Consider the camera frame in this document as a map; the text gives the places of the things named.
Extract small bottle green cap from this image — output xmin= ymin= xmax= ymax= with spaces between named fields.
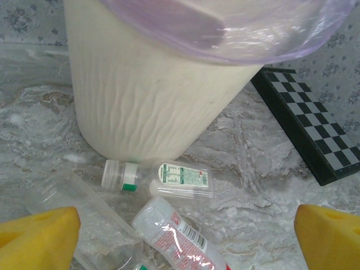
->
xmin=132 ymin=261 xmax=154 ymax=270

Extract aluminium frame bar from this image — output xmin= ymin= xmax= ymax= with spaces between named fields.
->
xmin=0 ymin=39 xmax=70 ymax=56

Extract clear bottle red print label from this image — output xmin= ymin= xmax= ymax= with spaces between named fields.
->
xmin=131 ymin=196 xmax=230 ymax=270

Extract cream ribbed waste bin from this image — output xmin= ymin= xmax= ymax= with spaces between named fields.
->
xmin=63 ymin=0 xmax=264 ymax=167

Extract plain clear plastic bottle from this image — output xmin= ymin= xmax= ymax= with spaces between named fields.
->
xmin=24 ymin=167 xmax=144 ymax=270

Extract pink plastic bin liner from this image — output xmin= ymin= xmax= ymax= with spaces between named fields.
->
xmin=100 ymin=0 xmax=354 ymax=67

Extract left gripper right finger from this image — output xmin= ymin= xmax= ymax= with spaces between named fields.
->
xmin=294 ymin=204 xmax=360 ymax=270

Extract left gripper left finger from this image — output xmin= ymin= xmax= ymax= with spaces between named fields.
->
xmin=0 ymin=206 xmax=82 ymax=270

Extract black and white chessboard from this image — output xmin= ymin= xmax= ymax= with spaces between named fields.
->
xmin=250 ymin=67 xmax=360 ymax=186

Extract small bottle green white label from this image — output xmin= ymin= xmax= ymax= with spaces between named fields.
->
xmin=101 ymin=159 xmax=216 ymax=200

